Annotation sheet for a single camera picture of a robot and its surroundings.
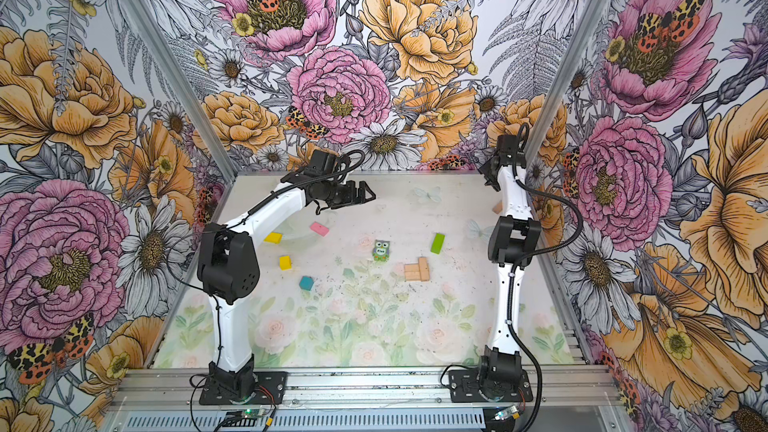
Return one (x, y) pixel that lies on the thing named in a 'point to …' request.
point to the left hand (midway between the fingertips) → (363, 205)
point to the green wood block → (437, 243)
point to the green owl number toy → (381, 250)
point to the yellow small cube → (286, 263)
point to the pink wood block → (319, 229)
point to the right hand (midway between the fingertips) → (487, 179)
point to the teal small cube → (306, 282)
